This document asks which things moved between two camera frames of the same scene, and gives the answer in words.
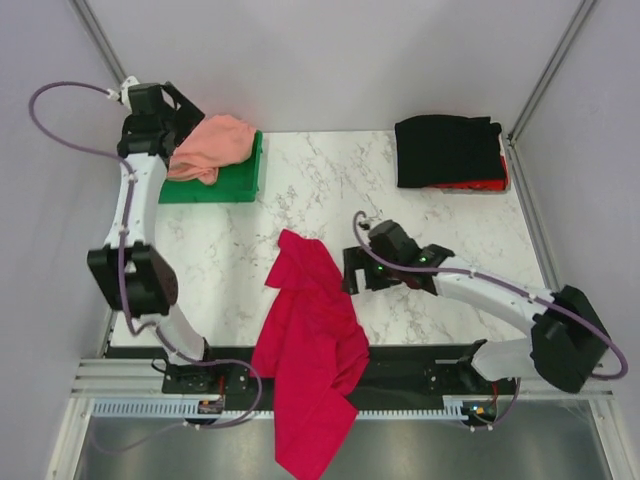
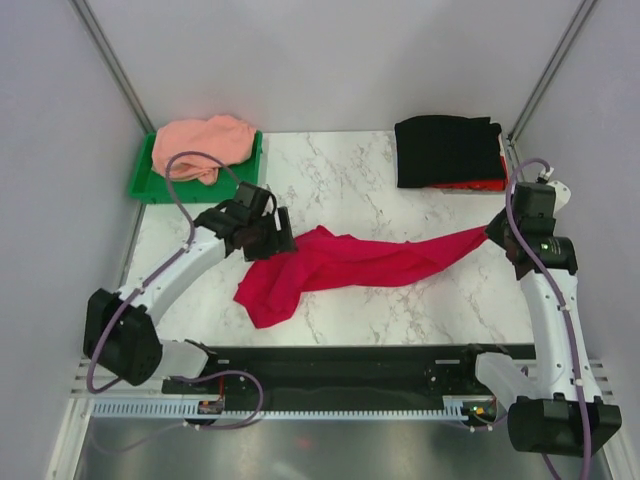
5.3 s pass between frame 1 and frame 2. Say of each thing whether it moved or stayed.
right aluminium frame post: stayed
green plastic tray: stayed
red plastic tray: stayed
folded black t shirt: stayed
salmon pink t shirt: stayed
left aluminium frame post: stayed
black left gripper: moved
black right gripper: moved
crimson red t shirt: moved
